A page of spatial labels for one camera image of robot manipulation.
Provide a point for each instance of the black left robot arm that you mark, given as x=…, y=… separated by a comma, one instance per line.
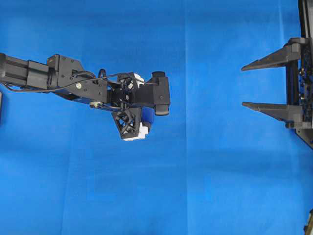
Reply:
x=66, y=78

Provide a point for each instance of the blue table cloth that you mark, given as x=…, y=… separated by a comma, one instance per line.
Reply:
x=210, y=167

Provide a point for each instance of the dark object bottom right corner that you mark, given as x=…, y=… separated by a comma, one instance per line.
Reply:
x=308, y=228

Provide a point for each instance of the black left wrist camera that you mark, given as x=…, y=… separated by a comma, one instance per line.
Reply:
x=155, y=94

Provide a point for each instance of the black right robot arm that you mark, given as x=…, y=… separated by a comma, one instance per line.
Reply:
x=306, y=23

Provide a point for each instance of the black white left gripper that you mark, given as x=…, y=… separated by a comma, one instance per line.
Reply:
x=127, y=117

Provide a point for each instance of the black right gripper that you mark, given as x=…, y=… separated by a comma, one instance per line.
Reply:
x=298, y=114

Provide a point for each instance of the blue block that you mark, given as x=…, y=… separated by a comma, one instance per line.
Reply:
x=147, y=117

